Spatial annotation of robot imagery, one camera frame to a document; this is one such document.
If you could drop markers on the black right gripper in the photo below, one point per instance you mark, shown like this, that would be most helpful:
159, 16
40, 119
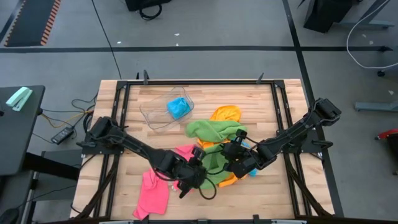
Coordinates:
241, 160

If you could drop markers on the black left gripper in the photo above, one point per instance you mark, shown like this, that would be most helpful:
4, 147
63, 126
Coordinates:
191, 174

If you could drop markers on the orange microfiber towel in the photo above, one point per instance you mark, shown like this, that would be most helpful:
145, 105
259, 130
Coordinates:
230, 182
227, 112

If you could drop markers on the green microfiber towel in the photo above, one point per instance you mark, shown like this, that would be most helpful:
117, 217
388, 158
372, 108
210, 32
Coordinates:
214, 161
214, 130

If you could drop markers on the blue microfiber towel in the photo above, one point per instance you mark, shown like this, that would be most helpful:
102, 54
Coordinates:
178, 108
253, 172

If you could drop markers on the clear plastic bin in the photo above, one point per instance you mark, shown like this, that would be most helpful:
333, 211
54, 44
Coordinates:
154, 113

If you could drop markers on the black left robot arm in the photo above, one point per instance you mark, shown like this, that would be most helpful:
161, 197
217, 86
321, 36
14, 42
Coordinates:
102, 132

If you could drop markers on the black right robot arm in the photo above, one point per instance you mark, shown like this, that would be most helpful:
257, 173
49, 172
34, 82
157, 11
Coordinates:
298, 127

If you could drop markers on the pink microfiber towel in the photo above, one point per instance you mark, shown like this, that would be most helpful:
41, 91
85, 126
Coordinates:
186, 151
152, 196

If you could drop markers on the black power adapter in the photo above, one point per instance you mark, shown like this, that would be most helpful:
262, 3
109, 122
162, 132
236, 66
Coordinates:
62, 135

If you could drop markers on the grey desk foot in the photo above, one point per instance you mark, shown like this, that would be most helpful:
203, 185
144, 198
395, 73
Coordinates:
376, 106

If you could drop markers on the red and black stool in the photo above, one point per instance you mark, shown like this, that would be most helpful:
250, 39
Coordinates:
387, 133

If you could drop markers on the black caster wheel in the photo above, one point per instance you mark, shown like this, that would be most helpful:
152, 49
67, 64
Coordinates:
381, 73

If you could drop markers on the black cabinet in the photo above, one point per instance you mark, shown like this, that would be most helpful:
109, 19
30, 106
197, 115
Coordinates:
326, 14

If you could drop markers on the black side table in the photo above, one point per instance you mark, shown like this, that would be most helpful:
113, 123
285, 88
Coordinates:
18, 140

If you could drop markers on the black equipment box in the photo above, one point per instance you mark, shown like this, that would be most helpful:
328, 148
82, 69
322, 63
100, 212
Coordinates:
146, 3

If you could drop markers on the grey desk leg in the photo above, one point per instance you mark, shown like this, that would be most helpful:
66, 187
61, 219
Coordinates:
370, 22

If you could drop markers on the mint green stapler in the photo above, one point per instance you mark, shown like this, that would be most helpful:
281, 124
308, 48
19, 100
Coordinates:
18, 99

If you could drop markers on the black mat with orange edge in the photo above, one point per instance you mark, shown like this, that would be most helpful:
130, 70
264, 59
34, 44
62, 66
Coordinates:
31, 21

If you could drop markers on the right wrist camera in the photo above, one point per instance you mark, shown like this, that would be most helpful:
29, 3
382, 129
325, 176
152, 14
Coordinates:
242, 133

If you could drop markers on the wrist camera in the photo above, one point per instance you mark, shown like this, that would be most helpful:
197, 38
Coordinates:
242, 133
198, 152

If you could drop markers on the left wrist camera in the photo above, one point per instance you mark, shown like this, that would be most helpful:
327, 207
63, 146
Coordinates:
198, 152

